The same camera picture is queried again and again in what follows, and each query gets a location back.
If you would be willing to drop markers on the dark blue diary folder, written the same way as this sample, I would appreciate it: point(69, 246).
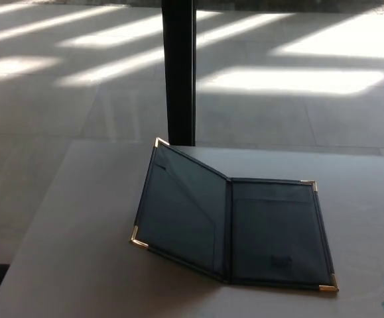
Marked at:
point(244, 232)

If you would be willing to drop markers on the black vertical pillar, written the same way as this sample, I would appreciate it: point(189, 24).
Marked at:
point(179, 73)

